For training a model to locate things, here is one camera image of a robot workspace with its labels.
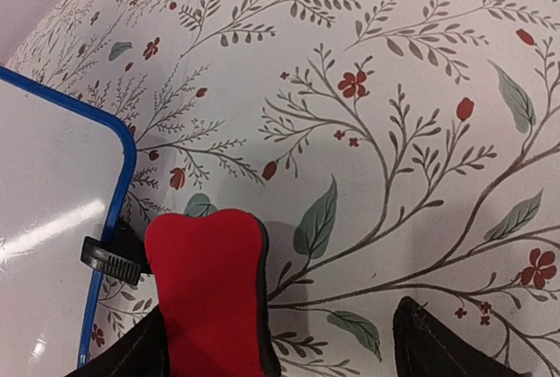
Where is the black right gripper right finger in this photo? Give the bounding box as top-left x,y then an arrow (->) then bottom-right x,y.
392,296 -> 521,377

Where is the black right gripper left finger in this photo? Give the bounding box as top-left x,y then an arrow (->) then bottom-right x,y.
67,307 -> 171,377

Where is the red whiteboard eraser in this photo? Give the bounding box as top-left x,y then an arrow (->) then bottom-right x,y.
144,209 -> 282,376

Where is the blue framed whiteboard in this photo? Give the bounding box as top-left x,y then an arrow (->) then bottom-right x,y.
1,69 -> 137,376

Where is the floral patterned table mat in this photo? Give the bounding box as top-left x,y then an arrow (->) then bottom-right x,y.
6,0 -> 559,376

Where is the wire whiteboard stand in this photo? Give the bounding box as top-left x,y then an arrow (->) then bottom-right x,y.
80,220 -> 152,286

